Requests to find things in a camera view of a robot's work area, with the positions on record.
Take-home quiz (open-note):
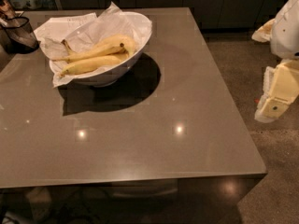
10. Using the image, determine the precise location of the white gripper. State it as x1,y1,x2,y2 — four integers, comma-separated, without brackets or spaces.
251,19,299,123

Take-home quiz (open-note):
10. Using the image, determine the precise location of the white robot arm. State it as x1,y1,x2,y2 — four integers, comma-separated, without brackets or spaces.
251,0,299,123

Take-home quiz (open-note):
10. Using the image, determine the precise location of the white bowl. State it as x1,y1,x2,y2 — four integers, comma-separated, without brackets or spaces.
49,11,153,88

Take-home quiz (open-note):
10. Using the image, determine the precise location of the white crumpled paper liner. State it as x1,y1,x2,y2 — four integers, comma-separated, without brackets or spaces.
33,1,153,89

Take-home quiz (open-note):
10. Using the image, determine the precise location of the dark mesh basket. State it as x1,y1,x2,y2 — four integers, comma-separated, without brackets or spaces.
0,17,39,54

